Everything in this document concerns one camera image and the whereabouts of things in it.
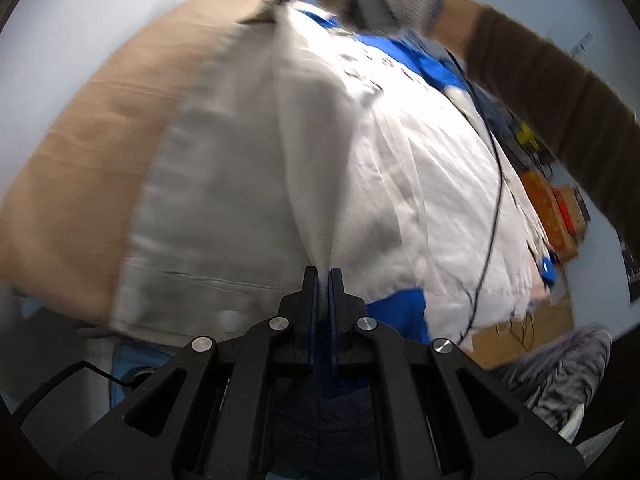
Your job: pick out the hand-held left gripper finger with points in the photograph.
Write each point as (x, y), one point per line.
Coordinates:
(314, 325)
(326, 325)

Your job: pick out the white and blue jacket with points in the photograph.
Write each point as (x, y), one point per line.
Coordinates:
(300, 160)

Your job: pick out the person's right forearm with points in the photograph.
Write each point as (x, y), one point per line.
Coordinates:
(550, 85)

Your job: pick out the dark navy garment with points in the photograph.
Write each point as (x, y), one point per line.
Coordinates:
(320, 420)

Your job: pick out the yellow box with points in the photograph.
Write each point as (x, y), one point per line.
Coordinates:
(531, 140)

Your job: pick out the grey striped fleece cloth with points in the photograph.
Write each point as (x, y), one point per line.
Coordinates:
(560, 380)

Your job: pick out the orange box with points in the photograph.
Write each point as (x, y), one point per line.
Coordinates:
(542, 200)

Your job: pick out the tan blanket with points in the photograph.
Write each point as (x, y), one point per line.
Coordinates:
(100, 135)

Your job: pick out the red box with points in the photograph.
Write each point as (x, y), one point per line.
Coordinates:
(570, 210)

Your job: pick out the window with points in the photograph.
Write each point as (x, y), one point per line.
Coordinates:
(631, 270)

